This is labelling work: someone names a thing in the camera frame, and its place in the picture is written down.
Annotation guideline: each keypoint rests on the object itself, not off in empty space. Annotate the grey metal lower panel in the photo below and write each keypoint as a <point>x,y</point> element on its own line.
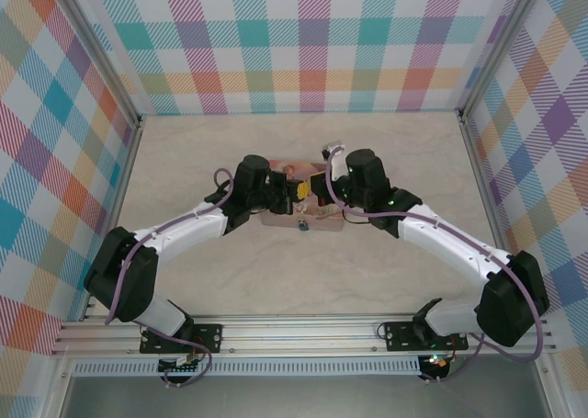
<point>298,397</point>

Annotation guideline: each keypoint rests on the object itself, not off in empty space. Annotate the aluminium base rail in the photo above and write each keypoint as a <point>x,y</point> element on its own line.
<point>298,333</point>

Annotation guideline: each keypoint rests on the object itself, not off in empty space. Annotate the aluminium side rail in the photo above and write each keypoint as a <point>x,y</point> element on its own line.
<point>115,216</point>
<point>500,216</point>

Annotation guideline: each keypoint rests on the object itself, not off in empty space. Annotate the small control board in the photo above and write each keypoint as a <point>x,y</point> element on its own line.
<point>179,366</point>
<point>436,363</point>

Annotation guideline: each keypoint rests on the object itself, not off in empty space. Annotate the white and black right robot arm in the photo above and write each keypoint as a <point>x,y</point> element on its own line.
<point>441,234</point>

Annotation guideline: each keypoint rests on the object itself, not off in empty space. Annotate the floral printed tin box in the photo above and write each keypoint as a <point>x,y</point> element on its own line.
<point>280,221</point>

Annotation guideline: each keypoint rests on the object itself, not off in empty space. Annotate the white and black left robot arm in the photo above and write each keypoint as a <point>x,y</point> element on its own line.
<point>193,229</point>

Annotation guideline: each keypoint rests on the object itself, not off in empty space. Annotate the aluminium corner post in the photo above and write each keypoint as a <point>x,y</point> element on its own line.
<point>98,50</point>
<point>503,46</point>

